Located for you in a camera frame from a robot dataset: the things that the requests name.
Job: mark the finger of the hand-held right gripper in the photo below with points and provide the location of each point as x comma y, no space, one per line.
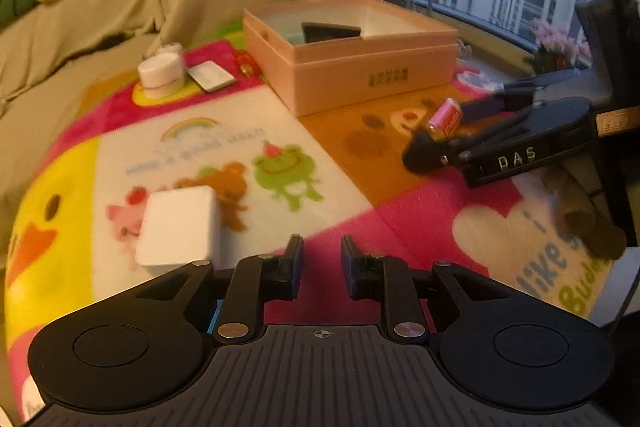
427,154
482,111

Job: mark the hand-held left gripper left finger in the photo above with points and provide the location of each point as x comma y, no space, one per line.
292,272

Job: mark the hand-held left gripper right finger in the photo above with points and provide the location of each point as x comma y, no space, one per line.
352,272

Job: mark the red small box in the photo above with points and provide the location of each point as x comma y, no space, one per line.
445,119

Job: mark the pink cardboard box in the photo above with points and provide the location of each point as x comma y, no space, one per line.
360,77

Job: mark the white square charger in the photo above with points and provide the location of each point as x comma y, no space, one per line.
177,227

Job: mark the black rigid case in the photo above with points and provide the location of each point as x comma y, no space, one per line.
330,32

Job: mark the white power bank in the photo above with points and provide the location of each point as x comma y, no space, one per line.
210,77

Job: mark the white round container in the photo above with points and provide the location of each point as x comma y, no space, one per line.
160,74

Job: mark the white plug adapter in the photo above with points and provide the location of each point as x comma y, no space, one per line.
170,48

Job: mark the pink flowering plant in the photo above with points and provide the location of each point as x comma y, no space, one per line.
555,39

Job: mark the colourful printed play mat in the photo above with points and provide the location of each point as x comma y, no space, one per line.
150,127

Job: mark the beige covered sofa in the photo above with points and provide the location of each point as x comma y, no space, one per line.
75,47

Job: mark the green plush pillow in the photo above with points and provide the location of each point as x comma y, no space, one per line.
12,4

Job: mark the dark furniture frame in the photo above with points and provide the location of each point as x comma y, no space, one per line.
617,57

